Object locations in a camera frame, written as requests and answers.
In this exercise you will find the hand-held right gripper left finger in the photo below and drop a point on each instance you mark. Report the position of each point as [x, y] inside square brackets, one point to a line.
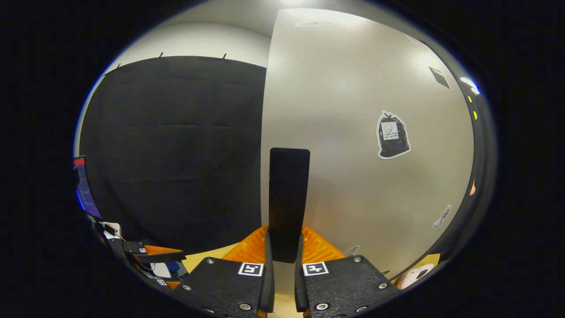
[229, 287]

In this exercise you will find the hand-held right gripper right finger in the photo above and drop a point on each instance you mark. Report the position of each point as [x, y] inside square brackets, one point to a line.
[344, 287]

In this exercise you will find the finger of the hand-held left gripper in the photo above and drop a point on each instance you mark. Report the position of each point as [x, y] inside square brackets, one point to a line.
[170, 283]
[163, 257]

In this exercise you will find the white cabinet door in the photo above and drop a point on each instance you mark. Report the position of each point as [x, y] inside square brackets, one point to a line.
[344, 132]

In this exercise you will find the computer monitor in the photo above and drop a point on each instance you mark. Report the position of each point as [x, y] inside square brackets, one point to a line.
[84, 190]

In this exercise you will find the pale pink flat object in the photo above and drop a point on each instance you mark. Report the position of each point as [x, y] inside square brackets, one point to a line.
[412, 277]

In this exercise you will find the black backdrop cloth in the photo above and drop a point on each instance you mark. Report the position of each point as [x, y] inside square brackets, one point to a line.
[176, 154]

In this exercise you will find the ceiling light panel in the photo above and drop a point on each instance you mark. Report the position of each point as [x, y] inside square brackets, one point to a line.
[470, 84]

